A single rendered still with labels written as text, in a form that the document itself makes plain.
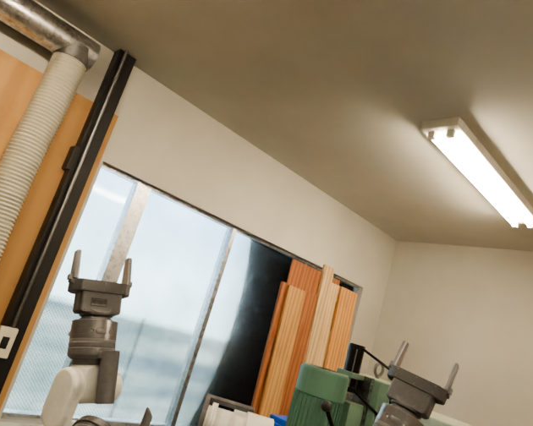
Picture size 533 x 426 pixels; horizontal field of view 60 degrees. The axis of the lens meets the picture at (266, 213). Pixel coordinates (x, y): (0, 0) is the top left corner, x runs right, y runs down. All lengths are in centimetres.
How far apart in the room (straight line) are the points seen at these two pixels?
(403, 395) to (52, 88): 191
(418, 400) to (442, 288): 323
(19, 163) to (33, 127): 17
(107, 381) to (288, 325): 242
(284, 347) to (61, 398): 244
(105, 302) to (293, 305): 241
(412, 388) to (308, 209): 260
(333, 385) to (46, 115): 163
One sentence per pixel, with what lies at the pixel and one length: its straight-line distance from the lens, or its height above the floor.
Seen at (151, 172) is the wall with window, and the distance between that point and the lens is 268.
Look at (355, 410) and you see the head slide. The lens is 180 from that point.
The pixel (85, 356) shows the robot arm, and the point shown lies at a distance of 98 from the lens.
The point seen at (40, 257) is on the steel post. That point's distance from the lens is 235.
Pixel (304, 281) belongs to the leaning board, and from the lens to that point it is 346.
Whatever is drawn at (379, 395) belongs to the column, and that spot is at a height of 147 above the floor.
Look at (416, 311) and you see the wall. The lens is 427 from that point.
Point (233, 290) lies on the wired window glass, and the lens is 317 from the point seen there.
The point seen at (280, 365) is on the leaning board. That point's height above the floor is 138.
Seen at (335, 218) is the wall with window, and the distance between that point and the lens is 377.
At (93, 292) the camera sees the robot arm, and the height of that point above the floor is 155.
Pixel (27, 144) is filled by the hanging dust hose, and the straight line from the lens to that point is 225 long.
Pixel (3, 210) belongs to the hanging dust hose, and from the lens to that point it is 222.
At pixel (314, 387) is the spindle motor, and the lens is 167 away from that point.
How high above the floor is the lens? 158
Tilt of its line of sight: 13 degrees up
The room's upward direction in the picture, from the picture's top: 17 degrees clockwise
